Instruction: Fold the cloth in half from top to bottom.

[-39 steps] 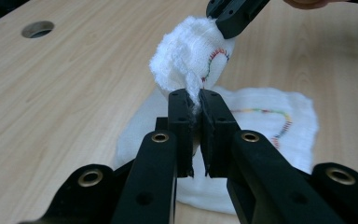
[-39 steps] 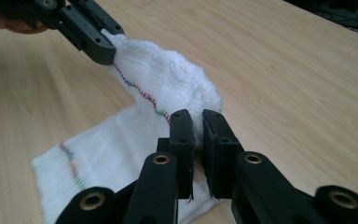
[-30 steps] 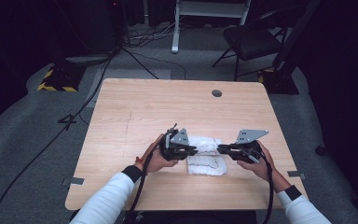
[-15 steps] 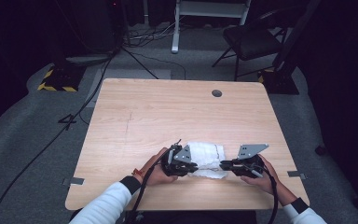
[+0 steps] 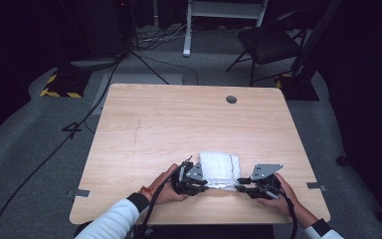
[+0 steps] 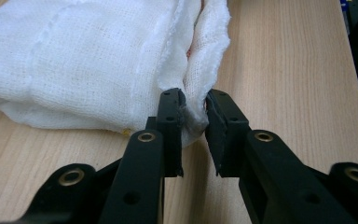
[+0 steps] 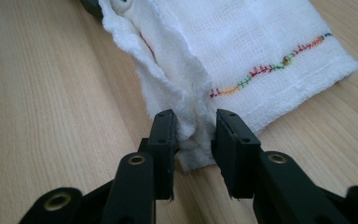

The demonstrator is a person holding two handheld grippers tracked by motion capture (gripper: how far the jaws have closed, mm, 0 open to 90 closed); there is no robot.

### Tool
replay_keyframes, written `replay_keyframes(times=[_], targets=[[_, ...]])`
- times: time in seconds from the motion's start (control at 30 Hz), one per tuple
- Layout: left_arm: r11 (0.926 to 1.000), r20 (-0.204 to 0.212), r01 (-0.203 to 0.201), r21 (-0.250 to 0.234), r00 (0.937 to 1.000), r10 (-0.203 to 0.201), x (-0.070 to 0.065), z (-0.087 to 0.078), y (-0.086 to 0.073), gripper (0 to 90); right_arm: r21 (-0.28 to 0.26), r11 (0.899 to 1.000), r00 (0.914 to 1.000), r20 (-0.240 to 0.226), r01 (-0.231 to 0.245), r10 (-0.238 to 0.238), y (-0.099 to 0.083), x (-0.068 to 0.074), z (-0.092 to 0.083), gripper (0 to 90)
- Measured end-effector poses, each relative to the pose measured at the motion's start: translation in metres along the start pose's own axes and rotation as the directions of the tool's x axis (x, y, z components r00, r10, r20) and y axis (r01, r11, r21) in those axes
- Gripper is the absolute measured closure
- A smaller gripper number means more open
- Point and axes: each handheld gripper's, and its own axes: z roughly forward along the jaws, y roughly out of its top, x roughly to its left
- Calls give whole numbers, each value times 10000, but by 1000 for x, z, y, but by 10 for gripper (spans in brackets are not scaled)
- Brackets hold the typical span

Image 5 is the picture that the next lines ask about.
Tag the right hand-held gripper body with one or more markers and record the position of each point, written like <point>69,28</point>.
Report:
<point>265,189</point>

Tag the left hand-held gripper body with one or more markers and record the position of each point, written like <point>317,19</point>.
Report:
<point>182,182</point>

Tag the white cloth with dark stripe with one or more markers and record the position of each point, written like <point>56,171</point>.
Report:
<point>220,169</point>

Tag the person's left hand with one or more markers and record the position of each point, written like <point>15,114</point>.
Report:
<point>164,191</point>

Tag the person's right hand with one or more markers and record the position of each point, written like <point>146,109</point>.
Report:
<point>286,199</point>

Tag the person's dark-clothed legs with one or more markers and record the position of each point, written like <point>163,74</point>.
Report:
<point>212,233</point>

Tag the grey tape strip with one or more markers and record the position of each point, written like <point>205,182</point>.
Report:
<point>316,186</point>
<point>79,193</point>

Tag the small round black object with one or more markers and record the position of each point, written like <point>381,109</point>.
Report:
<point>342,160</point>

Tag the round grey table grommet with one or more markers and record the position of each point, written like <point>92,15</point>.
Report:
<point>231,99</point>

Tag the black stand with heavy base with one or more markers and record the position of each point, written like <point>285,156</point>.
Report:
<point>300,88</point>

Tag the black folding chair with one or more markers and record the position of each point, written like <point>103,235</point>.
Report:
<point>268,46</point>

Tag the black base with yellow stripes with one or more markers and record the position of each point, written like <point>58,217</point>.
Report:
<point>66,83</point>

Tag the white metal desk frame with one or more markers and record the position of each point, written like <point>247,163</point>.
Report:
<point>187,40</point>

